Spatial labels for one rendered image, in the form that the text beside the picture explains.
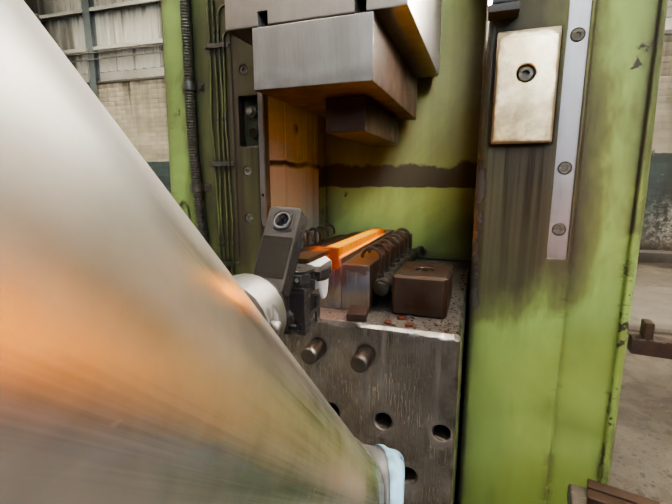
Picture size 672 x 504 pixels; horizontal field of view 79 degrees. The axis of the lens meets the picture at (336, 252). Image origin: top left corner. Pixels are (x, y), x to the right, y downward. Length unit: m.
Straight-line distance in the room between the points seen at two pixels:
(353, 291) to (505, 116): 0.37
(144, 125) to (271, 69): 8.07
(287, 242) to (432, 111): 0.71
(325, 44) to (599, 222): 0.52
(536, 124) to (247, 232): 0.58
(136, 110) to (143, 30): 1.44
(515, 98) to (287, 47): 0.37
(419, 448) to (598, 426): 0.35
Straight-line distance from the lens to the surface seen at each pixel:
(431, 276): 0.64
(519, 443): 0.90
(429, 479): 0.71
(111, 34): 9.69
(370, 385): 0.65
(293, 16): 0.72
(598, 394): 0.87
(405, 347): 0.61
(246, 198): 0.89
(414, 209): 1.11
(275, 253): 0.49
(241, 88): 0.91
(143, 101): 8.80
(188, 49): 0.97
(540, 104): 0.75
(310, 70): 0.69
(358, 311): 0.63
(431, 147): 1.10
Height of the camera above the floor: 1.13
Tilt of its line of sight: 10 degrees down
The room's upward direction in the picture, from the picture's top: straight up
